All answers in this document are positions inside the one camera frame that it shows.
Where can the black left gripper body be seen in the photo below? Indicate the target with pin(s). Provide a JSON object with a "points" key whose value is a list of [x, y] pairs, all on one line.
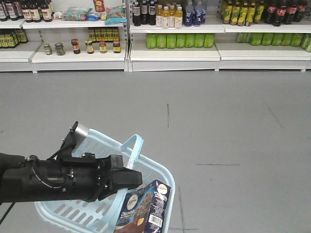
{"points": [[86, 178]]}

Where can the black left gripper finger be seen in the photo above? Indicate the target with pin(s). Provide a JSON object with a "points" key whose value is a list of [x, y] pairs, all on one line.
{"points": [[116, 180], [115, 161]]}

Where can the dark blue cookie box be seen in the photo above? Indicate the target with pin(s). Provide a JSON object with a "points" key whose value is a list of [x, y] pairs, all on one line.
{"points": [[143, 209]]}

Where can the light blue plastic basket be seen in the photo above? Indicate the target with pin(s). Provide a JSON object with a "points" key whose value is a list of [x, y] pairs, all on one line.
{"points": [[79, 216]]}

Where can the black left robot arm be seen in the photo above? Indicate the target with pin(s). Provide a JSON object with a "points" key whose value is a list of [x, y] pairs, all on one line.
{"points": [[30, 179]]}

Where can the white store shelving unit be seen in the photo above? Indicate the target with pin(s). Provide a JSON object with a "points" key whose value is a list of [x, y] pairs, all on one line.
{"points": [[60, 45]]}

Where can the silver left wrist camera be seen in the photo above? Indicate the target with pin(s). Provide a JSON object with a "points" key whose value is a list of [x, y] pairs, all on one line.
{"points": [[75, 137]]}

